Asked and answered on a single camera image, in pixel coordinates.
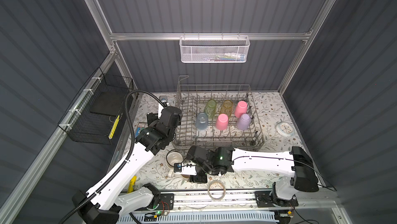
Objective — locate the purple cup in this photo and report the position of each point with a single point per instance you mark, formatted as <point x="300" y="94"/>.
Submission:
<point x="243" y="122"/>

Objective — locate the green glass tumbler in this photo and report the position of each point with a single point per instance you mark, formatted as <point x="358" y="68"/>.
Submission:
<point x="210" y="108"/>

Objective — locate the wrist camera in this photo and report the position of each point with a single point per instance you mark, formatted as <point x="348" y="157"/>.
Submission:
<point x="185" y="169"/>
<point x="164" y="100"/>

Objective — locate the beige cup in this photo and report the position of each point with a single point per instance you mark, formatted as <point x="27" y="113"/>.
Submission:
<point x="185" y="177"/>

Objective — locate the items in white basket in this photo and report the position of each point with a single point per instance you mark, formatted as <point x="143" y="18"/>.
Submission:
<point x="228" y="57"/>

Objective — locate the clear tape roll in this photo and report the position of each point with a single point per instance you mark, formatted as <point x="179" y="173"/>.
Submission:
<point x="216" y="190"/>

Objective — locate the blue glass tumbler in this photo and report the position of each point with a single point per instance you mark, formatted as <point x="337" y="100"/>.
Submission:
<point x="201" y="121"/>

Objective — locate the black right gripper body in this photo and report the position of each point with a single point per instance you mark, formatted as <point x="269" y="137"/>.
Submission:
<point x="199" y="177"/>

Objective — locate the yellow marker on table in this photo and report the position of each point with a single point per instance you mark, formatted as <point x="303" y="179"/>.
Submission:
<point x="131" y="184"/>

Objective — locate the coloured marker pack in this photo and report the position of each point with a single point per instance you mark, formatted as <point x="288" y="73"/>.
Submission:
<point x="139" y="128"/>

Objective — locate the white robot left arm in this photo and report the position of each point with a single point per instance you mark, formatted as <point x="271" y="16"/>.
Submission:
<point x="103" y="203"/>

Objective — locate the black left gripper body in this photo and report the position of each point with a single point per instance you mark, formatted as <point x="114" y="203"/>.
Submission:
<point x="151" y="119"/>

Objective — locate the grey wire dish rack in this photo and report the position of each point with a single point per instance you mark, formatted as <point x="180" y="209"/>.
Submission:
<point x="192" y="99"/>

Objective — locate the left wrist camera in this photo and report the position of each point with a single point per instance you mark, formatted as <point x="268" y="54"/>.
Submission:
<point x="164" y="100"/>

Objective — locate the white mesh wall basket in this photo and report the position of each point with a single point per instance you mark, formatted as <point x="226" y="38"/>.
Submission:
<point x="196" y="49"/>

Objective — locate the yellow glass tumbler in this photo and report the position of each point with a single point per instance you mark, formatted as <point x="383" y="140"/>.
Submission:
<point x="227" y="108"/>

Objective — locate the pink cup front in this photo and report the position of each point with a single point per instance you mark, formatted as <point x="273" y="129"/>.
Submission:
<point x="241" y="108"/>

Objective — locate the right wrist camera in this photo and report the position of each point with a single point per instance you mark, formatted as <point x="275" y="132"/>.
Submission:
<point x="185" y="169"/>

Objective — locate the black wire wall basket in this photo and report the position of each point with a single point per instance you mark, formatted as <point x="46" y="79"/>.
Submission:
<point x="90" y="118"/>

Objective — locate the white ceramic mug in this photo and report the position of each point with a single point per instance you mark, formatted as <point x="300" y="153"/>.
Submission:
<point x="172" y="158"/>

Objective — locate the pink cup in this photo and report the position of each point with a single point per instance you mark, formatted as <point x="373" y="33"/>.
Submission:
<point x="222" y="122"/>
<point x="241" y="108"/>

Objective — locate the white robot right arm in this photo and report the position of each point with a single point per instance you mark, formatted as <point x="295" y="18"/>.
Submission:
<point x="294" y="166"/>

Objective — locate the yellow marker in basket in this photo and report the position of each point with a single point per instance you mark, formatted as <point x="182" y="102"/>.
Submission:
<point x="114" y="127"/>

